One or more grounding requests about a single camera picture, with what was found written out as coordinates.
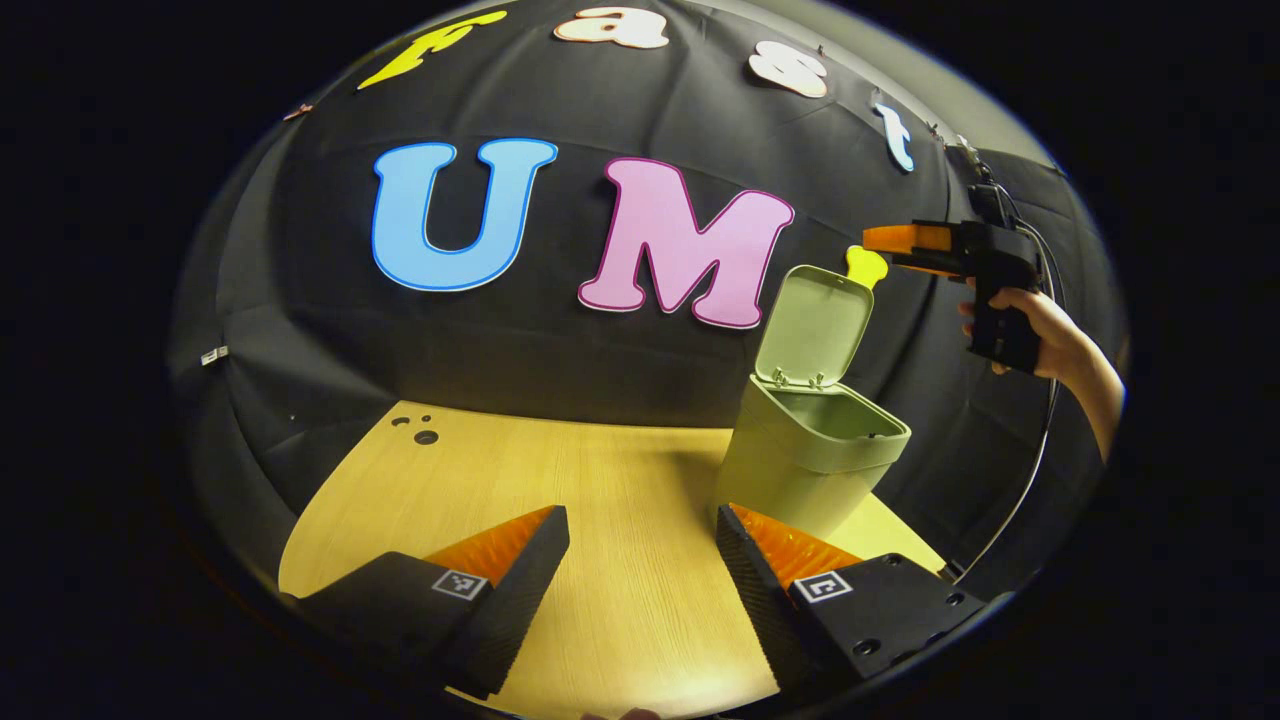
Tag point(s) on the silver clip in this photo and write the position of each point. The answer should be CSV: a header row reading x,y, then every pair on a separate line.
x,y
213,355

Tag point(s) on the green desktop garbage bin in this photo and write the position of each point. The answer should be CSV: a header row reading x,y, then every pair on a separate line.
x,y
790,470

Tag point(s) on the small dark clip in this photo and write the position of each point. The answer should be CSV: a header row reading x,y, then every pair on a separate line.
x,y
938,130

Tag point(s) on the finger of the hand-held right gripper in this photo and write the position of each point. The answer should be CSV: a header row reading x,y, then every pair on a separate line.
x,y
905,238
930,266

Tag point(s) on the copper clip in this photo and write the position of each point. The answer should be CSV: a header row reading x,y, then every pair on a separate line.
x,y
297,111

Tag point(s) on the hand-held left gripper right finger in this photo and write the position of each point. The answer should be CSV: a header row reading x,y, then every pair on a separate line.
x,y
755,600

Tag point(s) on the wooden desktop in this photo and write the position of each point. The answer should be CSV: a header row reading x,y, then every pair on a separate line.
x,y
600,500

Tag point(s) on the black backdrop cloth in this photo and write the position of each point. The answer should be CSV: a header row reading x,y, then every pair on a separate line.
x,y
550,360

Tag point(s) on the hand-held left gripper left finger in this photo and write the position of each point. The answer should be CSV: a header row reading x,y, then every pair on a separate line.
x,y
515,610

